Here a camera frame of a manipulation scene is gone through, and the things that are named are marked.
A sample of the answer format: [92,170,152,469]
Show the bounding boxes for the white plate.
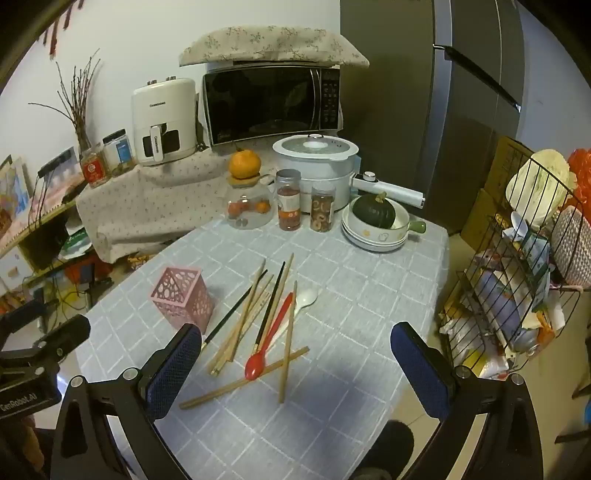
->
[342,224,409,253]
[342,217,409,248]

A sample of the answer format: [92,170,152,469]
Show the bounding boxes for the cardboard box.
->
[485,136,537,199]
[459,189,509,251]

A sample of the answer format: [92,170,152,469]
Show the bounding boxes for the red wall decoration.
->
[42,2,86,58]

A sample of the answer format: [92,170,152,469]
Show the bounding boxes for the dark green squash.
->
[352,192,399,230]

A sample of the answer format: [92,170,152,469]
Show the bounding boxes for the jar of dried slices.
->
[310,182,335,233]

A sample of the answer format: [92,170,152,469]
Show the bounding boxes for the dark slipper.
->
[361,420,416,480]

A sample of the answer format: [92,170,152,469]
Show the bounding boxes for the floral tablecloth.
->
[76,148,278,265]

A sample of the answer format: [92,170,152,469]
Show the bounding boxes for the white plastic spoon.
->
[265,288,319,349]

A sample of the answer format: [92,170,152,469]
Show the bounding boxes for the dried twig bundle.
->
[28,48,102,151]

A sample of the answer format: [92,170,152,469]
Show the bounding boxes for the red plastic spoon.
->
[245,292,295,380]

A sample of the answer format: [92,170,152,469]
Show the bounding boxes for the floral cloth on microwave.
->
[179,25,370,69]

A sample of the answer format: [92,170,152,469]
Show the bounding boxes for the white electric cooking pot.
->
[272,134,426,215]

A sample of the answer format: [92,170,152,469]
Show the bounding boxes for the black wire rack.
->
[438,152,591,370]

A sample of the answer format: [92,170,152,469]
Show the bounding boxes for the large orange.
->
[229,148,262,179]

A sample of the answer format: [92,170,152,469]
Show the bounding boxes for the red-lidded spice jar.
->
[276,169,302,232]

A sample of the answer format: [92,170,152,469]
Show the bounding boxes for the glass jar with red label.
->
[79,143,110,189]

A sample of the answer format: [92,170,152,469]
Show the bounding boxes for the green printed bag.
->
[60,230,94,259]

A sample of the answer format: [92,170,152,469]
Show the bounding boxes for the stacked white bowls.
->
[348,198,428,244]

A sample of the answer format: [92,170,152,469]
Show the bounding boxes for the black power strip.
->
[38,154,78,179]

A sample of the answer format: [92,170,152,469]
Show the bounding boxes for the pink perforated utensil holder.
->
[151,266,215,329]

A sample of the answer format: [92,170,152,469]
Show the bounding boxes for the glass teapot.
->
[225,173,279,230]

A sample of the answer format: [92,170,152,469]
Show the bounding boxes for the paper-wrapped disposable chopsticks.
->
[215,285,275,372]

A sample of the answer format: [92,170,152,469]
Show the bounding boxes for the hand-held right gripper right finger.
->
[390,322,546,480]

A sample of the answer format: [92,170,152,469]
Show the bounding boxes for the orange plastic bag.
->
[567,148,591,210]

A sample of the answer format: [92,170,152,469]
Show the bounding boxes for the white air fryer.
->
[131,76,198,167]

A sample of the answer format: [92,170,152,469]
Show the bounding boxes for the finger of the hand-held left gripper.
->
[0,300,48,347]
[28,315,91,366]

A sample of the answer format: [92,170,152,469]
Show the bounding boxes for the black microwave oven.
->
[202,65,342,147]

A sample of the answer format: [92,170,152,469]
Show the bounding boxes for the patterned woven basket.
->
[551,208,591,287]

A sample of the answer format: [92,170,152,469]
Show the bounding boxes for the colourful framed picture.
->
[0,157,32,247]

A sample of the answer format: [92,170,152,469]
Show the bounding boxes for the grey refrigerator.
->
[339,0,525,236]

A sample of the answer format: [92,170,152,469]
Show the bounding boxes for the wooden shelf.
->
[0,198,80,289]

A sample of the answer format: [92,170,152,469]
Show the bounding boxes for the clear jar with blue label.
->
[102,129,136,177]

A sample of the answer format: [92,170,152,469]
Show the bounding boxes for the napa cabbage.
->
[505,148,574,223]

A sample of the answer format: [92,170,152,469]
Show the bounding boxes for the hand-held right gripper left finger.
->
[48,323,203,480]

